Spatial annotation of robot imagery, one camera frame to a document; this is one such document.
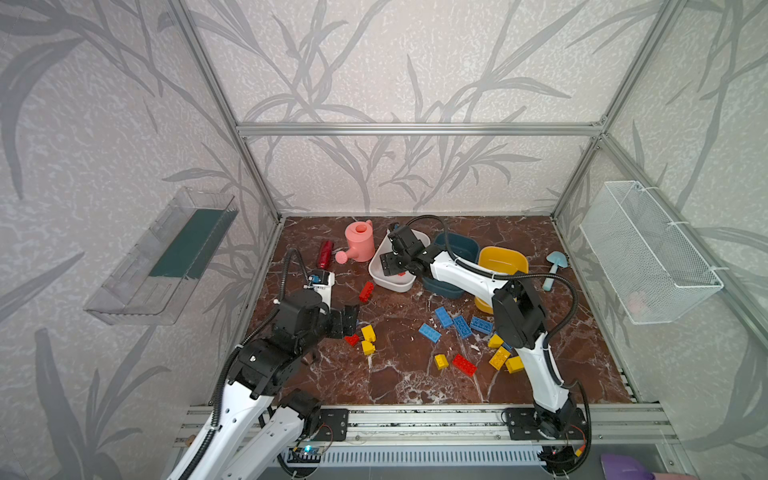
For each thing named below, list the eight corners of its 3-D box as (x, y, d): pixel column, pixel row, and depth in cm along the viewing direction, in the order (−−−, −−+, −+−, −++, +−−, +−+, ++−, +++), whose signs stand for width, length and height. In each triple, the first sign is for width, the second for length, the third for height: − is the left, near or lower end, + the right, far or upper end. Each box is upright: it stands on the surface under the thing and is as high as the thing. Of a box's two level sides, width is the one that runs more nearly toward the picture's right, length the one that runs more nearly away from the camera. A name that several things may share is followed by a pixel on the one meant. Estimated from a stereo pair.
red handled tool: (318, 270, 106) (315, 264, 103) (323, 246, 113) (321, 240, 110) (329, 270, 106) (327, 264, 103) (334, 246, 113) (332, 240, 110)
